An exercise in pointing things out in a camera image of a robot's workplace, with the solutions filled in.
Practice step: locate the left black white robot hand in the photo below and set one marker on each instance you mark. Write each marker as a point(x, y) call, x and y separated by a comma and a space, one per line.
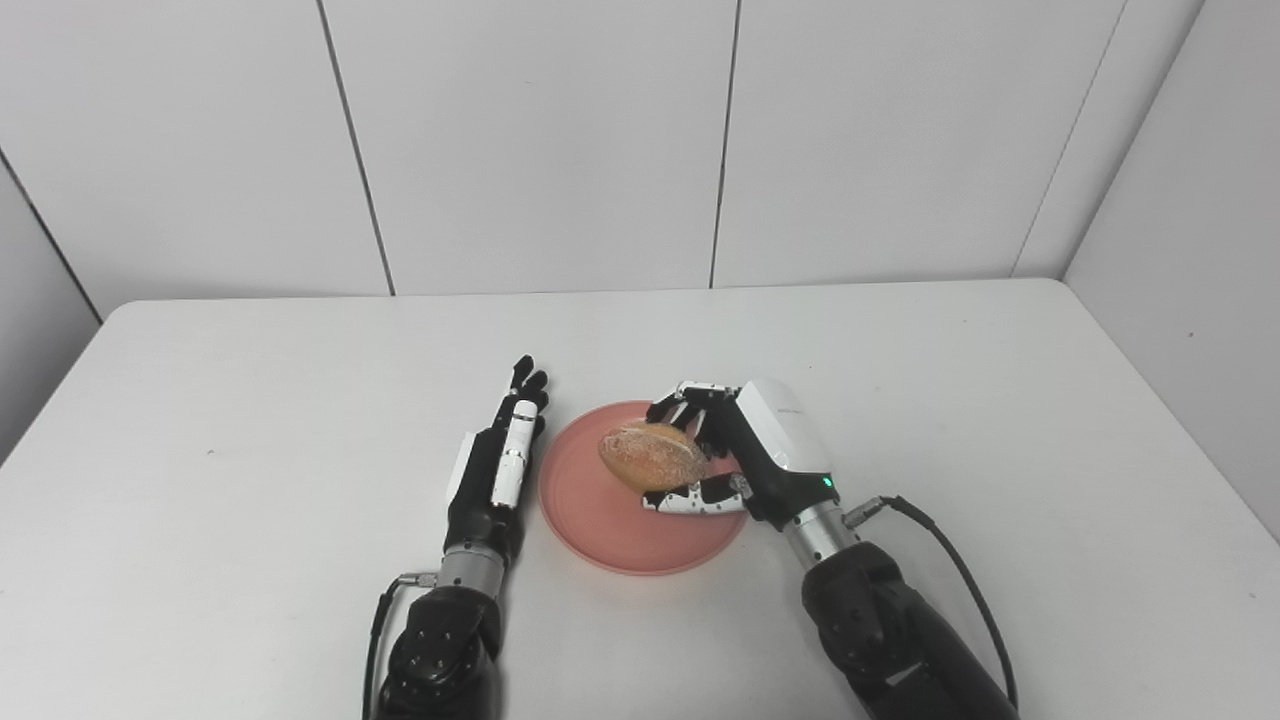
point(497, 470)

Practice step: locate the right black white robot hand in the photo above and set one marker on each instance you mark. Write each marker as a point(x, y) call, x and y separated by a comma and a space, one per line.
point(760, 445)

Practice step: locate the golden bread roll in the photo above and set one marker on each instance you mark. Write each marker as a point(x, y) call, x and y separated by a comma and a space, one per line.
point(655, 455)

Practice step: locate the pink round plate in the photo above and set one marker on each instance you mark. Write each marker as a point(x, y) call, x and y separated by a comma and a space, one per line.
point(620, 515)

